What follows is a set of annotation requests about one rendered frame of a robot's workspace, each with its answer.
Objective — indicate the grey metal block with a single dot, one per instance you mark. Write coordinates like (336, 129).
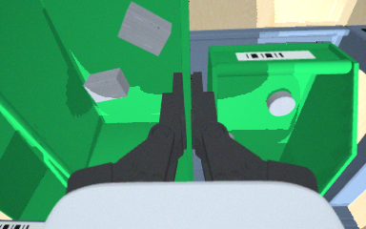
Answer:
(107, 85)
(145, 29)

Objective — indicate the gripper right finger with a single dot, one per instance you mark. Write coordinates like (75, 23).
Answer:
(223, 158)

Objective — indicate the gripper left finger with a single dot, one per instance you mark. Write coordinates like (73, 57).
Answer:
(153, 160)

